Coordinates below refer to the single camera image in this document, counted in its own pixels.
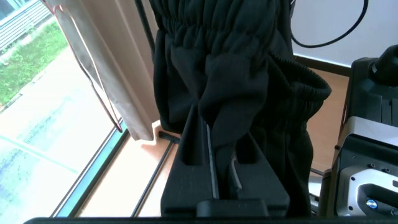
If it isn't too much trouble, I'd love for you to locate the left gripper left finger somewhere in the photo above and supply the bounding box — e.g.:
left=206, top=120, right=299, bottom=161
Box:
left=160, top=104, right=220, bottom=217

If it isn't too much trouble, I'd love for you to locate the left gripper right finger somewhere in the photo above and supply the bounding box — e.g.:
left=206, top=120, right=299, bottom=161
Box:
left=229, top=133, right=290, bottom=217

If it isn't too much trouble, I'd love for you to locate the black garment with cream cord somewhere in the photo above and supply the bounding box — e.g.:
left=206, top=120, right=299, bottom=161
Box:
left=149, top=0, right=332, bottom=218

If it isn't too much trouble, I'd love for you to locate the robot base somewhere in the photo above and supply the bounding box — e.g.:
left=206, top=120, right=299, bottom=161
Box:
left=317, top=45, right=398, bottom=218

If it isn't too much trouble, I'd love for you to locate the black clothes rack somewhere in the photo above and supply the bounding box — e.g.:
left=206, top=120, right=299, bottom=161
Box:
left=130, top=0, right=182, bottom=218

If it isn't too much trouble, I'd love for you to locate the beige curtain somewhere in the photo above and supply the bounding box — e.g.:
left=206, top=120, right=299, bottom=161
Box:
left=40, top=0, right=161, bottom=141

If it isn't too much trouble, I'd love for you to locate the window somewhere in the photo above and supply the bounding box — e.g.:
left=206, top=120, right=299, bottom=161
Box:
left=0, top=0, right=130, bottom=218

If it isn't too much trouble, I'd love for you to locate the black cable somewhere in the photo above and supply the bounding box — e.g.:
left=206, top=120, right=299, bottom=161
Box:
left=290, top=0, right=369, bottom=49

